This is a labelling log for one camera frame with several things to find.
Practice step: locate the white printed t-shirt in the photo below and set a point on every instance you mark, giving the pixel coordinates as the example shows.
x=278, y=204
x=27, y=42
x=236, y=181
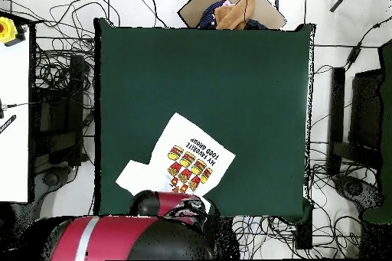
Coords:
x=180, y=132

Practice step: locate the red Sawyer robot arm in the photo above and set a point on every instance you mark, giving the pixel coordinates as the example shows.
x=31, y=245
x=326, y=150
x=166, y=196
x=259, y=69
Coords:
x=116, y=236

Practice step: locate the dark green table cloth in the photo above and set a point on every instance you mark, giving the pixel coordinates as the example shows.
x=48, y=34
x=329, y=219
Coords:
x=245, y=74

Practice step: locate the blue dotted garment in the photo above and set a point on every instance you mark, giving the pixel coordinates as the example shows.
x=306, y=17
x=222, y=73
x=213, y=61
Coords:
x=209, y=16

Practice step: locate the dark blue garment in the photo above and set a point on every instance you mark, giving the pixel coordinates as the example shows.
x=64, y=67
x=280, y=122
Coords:
x=255, y=24

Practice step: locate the cardboard box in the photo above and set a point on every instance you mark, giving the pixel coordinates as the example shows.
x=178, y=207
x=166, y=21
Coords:
x=196, y=7

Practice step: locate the orange towel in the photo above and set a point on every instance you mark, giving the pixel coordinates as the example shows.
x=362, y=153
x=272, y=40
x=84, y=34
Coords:
x=235, y=13

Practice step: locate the black box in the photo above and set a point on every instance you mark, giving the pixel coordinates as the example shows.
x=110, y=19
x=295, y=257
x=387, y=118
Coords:
x=303, y=236

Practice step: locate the white table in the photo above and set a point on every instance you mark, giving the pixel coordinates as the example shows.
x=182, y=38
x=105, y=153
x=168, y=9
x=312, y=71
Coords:
x=13, y=157

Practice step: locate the black ribbed strip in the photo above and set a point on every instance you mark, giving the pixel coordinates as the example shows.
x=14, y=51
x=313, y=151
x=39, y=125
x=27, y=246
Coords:
x=7, y=123

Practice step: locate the yellow emergency stop button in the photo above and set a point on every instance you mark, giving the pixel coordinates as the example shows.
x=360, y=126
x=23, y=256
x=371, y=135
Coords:
x=7, y=31

